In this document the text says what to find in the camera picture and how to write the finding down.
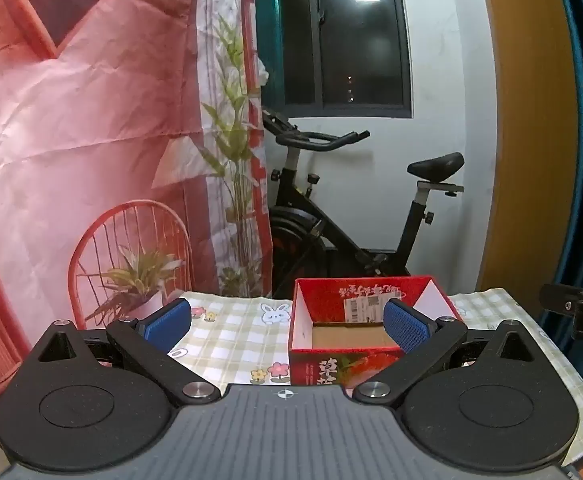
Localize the red strawberry print cardboard box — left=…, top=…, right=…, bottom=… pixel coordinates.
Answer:
left=288, top=275, right=467, bottom=389

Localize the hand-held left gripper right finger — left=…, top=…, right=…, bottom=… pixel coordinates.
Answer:
left=354, top=298, right=547, bottom=406

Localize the green checkered bunny tablecloth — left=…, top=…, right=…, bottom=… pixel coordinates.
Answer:
left=164, top=287, right=583, bottom=467

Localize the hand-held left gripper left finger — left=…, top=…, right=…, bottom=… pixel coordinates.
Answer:
left=30, top=298, right=221, bottom=407

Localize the black exercise bike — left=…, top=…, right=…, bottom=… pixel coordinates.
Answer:
left=259, top=107, right=467, bottom=292

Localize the dark framed window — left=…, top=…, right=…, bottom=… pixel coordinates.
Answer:
left=274, top=0, right=415, bottom=120

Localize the yellow wooden door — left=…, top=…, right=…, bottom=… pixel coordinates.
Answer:
left=475, top=0, right=583, bottom=297

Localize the red printed backdrop cloth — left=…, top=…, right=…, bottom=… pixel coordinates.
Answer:
left=0, top=0, right=275, bottom=416

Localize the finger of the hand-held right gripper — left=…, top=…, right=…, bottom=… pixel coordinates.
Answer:
left=539, top=283, right=579, bottom=316

